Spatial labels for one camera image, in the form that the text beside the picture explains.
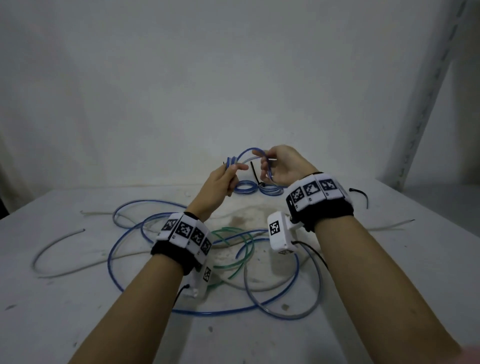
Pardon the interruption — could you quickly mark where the left black camera cord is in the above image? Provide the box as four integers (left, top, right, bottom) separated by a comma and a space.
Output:
172, 284, 191, 308

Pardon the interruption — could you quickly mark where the person's left forearm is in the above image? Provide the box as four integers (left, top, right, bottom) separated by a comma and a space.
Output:
69, 254, 185, 364

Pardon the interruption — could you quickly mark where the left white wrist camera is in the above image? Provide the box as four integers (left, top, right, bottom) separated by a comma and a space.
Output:
191, 262, 215, 299

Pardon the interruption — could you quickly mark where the long black cable tie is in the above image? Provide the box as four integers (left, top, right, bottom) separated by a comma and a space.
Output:
348, 187, 370, 210

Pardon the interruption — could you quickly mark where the pink sleeve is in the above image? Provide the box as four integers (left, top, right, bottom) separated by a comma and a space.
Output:
455, 344, 480, 364

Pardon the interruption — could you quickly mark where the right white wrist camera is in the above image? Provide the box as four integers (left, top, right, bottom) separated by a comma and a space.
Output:
266, 211, 305, 254

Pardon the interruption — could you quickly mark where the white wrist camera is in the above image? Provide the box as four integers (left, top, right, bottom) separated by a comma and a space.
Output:
266, 211, 305, 254
191, 262, 215, 299

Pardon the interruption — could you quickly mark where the person's right forearm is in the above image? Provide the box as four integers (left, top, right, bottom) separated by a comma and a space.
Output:
314, 215, 462, 364

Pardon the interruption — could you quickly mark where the left black marker wristband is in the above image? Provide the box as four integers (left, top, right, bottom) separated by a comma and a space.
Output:
150, 211, 214, 277

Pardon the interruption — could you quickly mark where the blue tube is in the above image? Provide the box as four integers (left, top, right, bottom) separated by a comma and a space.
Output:
233, 179, 260, 195

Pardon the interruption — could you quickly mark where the person's left hand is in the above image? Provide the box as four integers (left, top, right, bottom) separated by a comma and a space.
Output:
186, 161, 250, 222

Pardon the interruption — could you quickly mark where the white tube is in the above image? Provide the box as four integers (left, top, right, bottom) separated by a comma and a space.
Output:
37, 209, 323, 293
31, 228, 86, 274

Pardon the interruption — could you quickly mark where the white perforated shelf upright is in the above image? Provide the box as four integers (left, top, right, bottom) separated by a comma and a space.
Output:
378, 0, 473, 190

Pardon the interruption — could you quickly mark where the black marker wristband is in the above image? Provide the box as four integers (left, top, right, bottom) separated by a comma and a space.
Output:
150, 211, 214, 277
285, 172, 355, 233

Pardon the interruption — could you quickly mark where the grey shelf board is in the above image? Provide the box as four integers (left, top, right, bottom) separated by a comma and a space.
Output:
401, 183, 480, 239

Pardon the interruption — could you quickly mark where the person's right hand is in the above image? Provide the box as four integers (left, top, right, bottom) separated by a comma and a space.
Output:
251, 145, 320, 188

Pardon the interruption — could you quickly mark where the right black camera cord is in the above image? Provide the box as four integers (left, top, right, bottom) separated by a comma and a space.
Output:
291, 240, 329, 271

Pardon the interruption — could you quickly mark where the right black marker wristband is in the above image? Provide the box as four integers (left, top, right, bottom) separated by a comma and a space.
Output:
285, 172, 355, 233

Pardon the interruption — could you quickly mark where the green tube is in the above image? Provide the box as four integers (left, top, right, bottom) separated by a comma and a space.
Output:
206, 226, 260, 292

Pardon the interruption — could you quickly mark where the black camera cord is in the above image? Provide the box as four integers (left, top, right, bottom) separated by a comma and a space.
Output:
172, 284, 191, 308
291, 240, 329, 271

